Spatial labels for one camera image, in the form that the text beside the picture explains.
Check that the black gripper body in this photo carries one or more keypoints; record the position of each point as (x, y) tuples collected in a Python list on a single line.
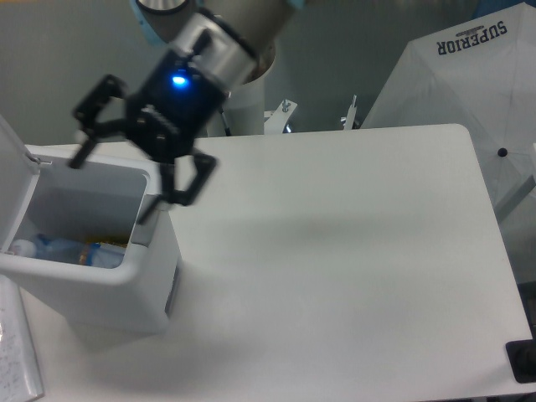
[(171, 107)]

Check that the crushed clear plastic bottle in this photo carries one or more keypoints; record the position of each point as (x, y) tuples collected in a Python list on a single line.
[(46, 248)]

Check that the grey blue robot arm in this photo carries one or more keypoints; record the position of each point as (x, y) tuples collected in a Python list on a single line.
[(211, 55)]

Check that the white trash can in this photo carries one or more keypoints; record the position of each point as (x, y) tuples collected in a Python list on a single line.
[(75, 239)]

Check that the blue snack package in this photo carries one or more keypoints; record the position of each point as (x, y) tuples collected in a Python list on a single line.
[(100, 254)]

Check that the white umbrella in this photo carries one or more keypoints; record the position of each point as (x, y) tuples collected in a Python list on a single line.
[(479, 74)]

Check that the black device at edge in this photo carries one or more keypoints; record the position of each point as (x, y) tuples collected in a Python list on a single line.
[(521, 355)]

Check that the white metal mounting bracket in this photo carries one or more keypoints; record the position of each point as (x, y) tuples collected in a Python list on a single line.
[(278, 120)]

